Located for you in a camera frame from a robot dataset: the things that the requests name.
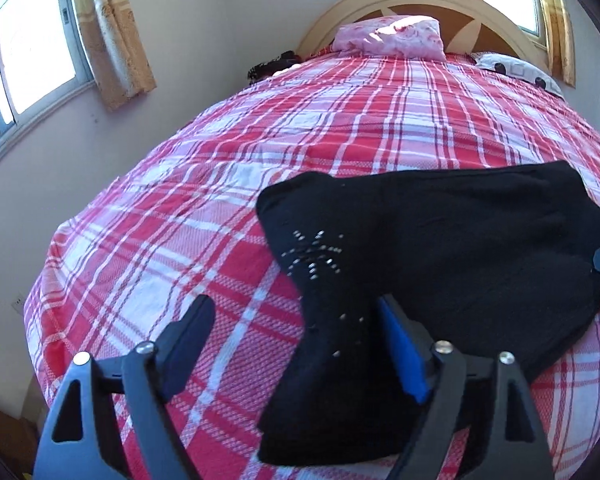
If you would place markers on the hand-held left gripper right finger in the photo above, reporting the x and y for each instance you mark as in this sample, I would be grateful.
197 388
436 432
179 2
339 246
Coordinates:
402 350

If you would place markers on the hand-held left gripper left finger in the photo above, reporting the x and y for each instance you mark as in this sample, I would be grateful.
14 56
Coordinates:
190 332

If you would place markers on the black pants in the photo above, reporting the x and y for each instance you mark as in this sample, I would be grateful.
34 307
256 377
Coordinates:
455 240

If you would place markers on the red plaid bed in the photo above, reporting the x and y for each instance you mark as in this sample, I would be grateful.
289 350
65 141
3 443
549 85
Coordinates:
230 150

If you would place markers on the white black-dotted pillow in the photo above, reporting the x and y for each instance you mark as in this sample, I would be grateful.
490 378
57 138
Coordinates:
510 67

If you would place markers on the black cloth bundle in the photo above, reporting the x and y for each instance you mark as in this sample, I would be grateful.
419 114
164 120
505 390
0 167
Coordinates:
267 67

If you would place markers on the patterned yellow side curtain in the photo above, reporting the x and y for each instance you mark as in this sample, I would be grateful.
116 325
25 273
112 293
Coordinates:
115 35

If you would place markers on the pink pillow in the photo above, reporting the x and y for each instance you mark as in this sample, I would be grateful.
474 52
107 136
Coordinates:
390 37

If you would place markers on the side window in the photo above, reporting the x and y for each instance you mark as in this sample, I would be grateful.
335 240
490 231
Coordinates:
35 45

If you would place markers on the wall socket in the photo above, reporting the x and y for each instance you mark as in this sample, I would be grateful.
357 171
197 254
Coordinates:
18 303

